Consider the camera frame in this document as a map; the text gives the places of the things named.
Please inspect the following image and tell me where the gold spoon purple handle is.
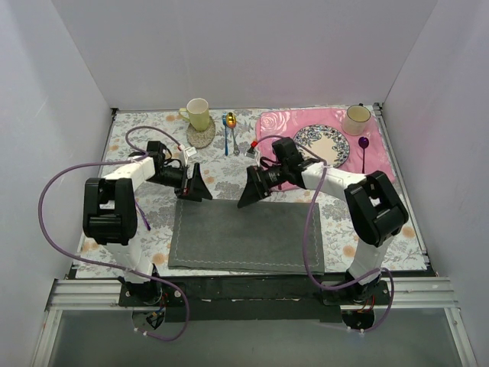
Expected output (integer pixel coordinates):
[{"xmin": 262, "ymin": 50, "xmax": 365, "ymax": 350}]
[{"xmin": 135, "ymin": 201, "xmax": 151, "ymax": 231}]

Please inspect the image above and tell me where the grey cloth napkin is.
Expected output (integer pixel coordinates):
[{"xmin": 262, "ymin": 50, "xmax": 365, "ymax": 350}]
[{"xmin": 168, "ymin": 200, "xmax": 325, "ymax": 274}]

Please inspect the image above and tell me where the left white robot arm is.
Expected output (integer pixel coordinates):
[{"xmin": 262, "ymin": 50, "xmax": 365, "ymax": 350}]
[{"xmin": 83, "ymin": 141, "xmax": 212, "ymax": 306}]

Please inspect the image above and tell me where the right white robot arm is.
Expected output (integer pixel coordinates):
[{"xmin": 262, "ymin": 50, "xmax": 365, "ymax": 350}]
[{"xmin": 238, "ymin": 135, "xmax": 409, "ymax": 304}]

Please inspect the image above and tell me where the purple cable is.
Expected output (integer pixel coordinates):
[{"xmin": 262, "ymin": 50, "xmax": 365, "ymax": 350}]
[
  {"xmin": 251, "ymin": 134, "xmax": 394, "ymax": 334},
  {"xmin": 38, "ymin": 125, "xmax": 191, "ymax": 342}
]

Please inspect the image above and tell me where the round woven coaster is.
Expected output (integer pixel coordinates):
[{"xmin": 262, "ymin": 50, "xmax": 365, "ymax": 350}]
[{"xmin": 186, "ymin": 117, "xmax": 216, "ymax": 149}]

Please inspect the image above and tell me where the yellow-green mug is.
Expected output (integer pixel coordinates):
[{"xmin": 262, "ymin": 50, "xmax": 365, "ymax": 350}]
[{"xmin": 179, "ymin": 98, "xmax": 210, "ymax": 132}]

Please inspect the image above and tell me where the blue floral plate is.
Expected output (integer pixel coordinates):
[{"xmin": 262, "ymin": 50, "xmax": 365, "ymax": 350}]
[{"xmin": 293, "ymin": 125, "xmax": 350, "ymax": 168}]

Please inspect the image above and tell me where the gold bowl spoon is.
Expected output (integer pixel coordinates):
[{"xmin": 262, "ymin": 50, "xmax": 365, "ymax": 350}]
[{"xmin": 225, "ymin": 112, "xmax": 240, "ymax": 156}]

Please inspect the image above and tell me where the cream mug dark rim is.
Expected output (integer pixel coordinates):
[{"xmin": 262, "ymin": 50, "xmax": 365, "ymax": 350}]
[{"xmin": 342, "ymin": 103, "xmax": 371, "ymax": 136}]

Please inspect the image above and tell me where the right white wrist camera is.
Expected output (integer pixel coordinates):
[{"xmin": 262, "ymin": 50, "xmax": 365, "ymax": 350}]
[{"xmin": 244, "ymin": 141, "xmax": 261, "ymax": 161}]

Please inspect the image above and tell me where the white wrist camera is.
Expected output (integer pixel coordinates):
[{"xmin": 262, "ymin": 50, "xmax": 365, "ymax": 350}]
[
  {"xmin": 177, "ymin": 144, "xmax": 197, "ymax": 166},
  {"xmin": 244, "ymin": 141, "xmax": 261, "ymax": 161}
]

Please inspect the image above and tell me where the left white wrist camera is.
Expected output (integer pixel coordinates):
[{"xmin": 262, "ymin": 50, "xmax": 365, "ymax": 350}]
[{"xmin": 177, "ymin": 144, "xmax": 197, "ymax": 166}]

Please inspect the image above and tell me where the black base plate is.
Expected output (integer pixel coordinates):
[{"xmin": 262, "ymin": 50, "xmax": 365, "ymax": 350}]
[{"xmin": 118, "ymin": 275, "xmax": 390, "ymax": 323}]

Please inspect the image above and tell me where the floral tablecloth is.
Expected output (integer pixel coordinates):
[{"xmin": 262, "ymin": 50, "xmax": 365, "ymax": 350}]
[{"xmin": 78, "ymin": 107, "xmax": 428, "ymax": 277}]

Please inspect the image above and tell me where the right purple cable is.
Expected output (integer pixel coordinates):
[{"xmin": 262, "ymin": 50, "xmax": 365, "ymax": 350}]
[{"xmin": 251, "ymin": 134, "xmax": 394, "ymax": 334}]

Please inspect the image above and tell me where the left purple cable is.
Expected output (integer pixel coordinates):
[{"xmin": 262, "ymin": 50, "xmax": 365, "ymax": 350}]
[{"xmin": 38, "ymin": 125, "xmax": 191, "ymax": 342}]

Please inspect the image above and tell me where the pink floral placemat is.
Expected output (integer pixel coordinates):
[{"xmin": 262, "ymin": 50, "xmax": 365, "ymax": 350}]
[{"xmin": 256, "ymin": 107, "xmax": 395, "ymax": 182}]

